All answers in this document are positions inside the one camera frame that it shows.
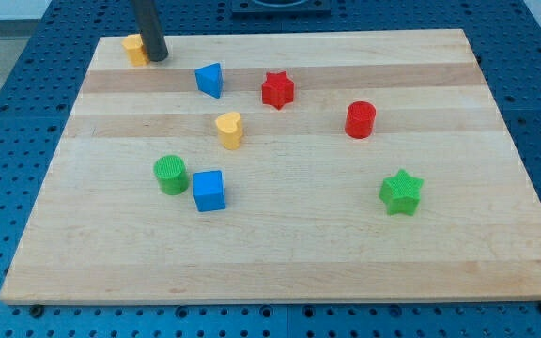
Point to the yellow heart block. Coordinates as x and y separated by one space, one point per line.
230 130

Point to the blue triangle block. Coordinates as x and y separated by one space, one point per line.
209 80

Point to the blue cube block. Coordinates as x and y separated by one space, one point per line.
208 191

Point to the light wooden board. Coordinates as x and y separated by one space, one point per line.
303 221

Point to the red star block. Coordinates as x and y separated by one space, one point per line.
277 90

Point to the green cylinder block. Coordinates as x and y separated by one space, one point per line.
171 175

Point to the red cylinder block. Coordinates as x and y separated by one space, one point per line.
360 119

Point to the green star block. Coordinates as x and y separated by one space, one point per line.
401 193

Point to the yellow block behind rod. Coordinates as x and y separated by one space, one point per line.
135 50

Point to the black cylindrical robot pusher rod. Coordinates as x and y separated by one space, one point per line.
150 29

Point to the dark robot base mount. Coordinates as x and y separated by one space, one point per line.
242 7

